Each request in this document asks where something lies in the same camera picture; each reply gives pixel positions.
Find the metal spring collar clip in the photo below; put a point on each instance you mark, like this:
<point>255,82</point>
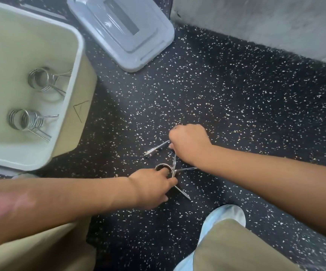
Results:
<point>38,78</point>
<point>15,119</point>
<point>186,168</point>
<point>157,148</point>
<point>33,121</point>

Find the person's right hand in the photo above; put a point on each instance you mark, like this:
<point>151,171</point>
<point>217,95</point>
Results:
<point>192,143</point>

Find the light blue right shoe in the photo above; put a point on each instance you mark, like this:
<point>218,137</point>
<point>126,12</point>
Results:
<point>222,215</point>

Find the person's left fingers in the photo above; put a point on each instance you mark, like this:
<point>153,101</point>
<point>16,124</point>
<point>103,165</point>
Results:
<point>165,183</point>

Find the cream plastic bin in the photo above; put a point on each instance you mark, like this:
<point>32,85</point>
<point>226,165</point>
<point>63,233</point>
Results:
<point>13,53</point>

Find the person's left forearm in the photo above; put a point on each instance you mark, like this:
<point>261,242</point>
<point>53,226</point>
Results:
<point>58,200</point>

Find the person's left hand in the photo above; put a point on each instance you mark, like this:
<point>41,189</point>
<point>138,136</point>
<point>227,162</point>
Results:
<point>146,187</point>

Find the person's right fingers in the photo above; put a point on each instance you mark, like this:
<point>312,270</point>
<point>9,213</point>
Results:
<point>179,136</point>

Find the person's right forearm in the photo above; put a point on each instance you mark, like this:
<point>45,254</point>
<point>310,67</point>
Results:
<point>270,183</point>

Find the person's trouser leg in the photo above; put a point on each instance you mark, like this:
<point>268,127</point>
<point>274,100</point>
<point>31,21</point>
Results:
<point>236,248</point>
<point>44,251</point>

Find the person's right trouser leg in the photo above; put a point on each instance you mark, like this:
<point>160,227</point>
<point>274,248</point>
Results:
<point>236,248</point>

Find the person's left trouser leg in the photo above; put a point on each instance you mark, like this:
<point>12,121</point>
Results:
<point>44,251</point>

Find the grey plastic bin lid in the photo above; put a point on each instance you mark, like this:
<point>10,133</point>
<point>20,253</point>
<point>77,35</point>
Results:
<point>117,28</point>

